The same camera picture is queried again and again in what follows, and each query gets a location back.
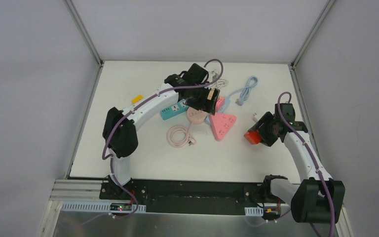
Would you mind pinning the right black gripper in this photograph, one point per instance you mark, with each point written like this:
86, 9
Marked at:
266, 131

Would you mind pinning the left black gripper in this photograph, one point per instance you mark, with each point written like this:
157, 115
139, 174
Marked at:
201, 101

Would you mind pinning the red cube adapter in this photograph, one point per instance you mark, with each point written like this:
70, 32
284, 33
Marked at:
253, 137

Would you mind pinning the light blue power strip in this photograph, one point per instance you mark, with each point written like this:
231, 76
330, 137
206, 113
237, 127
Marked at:
225, 104

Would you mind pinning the pink power strip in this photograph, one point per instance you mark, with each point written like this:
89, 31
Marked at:
221, 124

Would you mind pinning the teal power strip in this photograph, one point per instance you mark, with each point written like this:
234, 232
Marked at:
174, 110

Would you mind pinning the yellow cube adapter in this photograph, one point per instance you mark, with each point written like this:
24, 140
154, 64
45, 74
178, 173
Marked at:
137, 99

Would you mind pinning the small pink adapter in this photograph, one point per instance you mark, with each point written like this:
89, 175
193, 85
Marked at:
219, 104

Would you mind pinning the beige cube adapter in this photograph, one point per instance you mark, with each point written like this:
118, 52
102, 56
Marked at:
210, 94

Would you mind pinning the white cube adapter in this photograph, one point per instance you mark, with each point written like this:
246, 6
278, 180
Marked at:
256, 118

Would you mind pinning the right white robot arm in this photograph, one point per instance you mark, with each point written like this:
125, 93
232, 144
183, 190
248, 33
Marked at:
318, 198

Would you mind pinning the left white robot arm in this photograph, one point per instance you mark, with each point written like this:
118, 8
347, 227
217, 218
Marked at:
121, 126

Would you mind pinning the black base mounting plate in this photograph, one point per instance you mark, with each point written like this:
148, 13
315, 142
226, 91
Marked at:
190, 197

